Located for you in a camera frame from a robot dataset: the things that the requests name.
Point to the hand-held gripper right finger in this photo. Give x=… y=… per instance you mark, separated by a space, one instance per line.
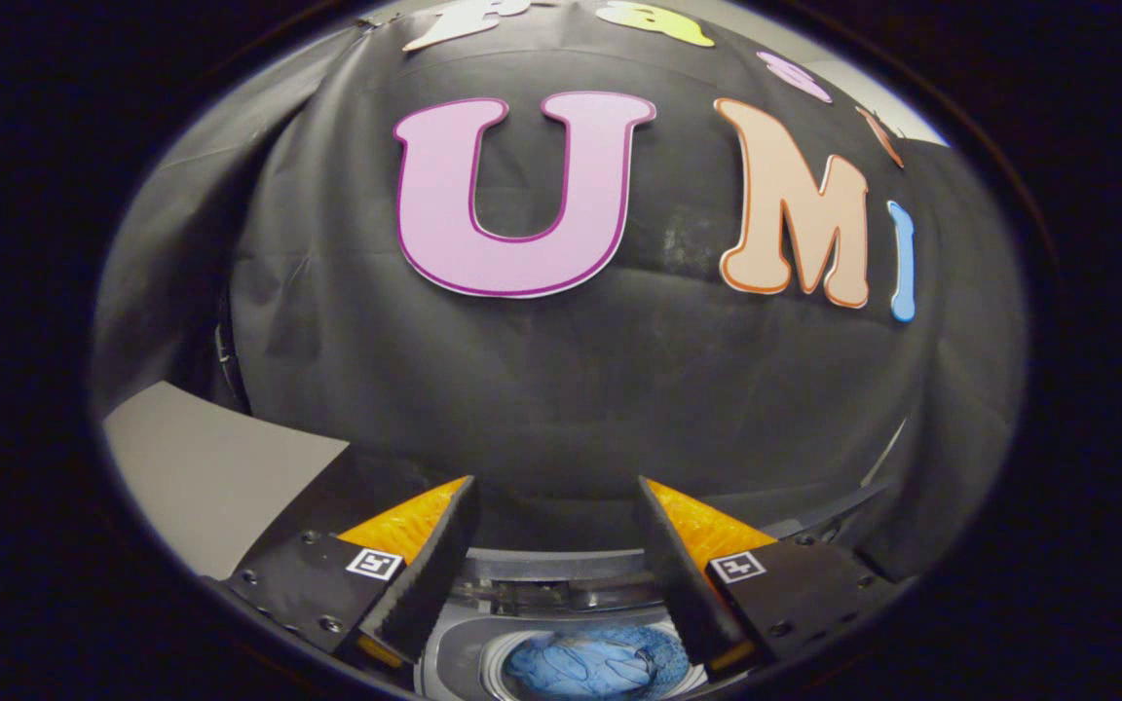
x=683 y=584

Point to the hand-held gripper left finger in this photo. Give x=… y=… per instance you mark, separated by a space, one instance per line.
x=430 y=574

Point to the grey washing machine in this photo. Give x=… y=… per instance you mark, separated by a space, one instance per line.
x=542 y=594

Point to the light blue shirt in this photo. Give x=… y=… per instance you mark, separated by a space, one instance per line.
x=590 y=667

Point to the black backdrop cloth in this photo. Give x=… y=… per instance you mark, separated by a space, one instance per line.
x=571 y=380

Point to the black stand pole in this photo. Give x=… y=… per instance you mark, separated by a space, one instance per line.
x=222 y=350

